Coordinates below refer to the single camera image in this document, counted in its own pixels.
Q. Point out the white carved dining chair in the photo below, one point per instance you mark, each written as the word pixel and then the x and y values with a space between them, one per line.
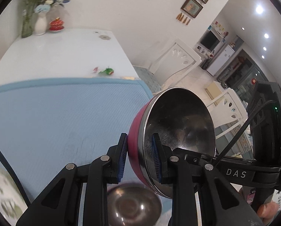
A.
pixel 175 61
pixel 227 113

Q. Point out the glass vase with green stems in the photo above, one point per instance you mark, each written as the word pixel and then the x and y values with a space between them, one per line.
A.
pixel 27 28

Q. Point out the light blue table mat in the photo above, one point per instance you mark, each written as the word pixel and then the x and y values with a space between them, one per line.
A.
pixel 60 122

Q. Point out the brown hanging ornaments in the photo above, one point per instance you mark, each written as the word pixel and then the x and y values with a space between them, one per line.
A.
pixel 184 18

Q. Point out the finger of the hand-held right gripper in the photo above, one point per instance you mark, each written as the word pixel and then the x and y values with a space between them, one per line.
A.
pixel 194 156

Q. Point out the green wrapped candy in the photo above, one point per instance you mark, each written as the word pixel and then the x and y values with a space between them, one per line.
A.
pixel 106 71

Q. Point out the maroon steel bowl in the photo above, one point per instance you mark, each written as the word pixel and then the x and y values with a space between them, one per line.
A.
pixel 183 117

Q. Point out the pink wrapped candy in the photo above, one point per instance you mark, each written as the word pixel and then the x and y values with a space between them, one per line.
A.
pixel 95 70

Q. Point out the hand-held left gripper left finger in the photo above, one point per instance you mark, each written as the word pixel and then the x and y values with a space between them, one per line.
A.
pixel 122 157

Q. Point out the white ceramic vase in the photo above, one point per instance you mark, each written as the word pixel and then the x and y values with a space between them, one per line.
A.
pixel 40 26

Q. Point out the teal quilted chair cushion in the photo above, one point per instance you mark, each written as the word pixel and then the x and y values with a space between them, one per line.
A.
pixel 146 77

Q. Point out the large square floral plate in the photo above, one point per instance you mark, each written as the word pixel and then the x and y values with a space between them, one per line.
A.
pixel 3 200

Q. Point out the gold flat packet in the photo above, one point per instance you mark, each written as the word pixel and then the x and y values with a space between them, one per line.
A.
pixel 127 77

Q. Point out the flat screen television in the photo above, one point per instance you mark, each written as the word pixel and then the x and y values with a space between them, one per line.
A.
pixel 210 41

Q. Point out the white refrigerator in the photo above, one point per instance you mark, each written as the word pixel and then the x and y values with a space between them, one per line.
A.
pixel 221 60

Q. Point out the cream low cabinet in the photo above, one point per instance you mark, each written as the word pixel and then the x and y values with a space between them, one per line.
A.
pixel 212 90

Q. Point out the person's right hand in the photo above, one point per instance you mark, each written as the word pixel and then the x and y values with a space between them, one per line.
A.
pixel 267 210

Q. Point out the row of ceiling spotlights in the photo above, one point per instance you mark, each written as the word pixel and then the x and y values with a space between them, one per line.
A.
pixel 259 9

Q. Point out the glass door cabinet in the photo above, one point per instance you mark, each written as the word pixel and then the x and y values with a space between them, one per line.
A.
pixel 244 70

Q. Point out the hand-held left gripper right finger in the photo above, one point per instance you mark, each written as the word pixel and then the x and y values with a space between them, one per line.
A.
pixel 155 162

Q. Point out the blue steel bowl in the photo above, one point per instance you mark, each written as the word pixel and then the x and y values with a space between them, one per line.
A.
pixel 133 204

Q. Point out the red lidded teacup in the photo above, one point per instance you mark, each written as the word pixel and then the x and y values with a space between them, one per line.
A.
pixel 56 25

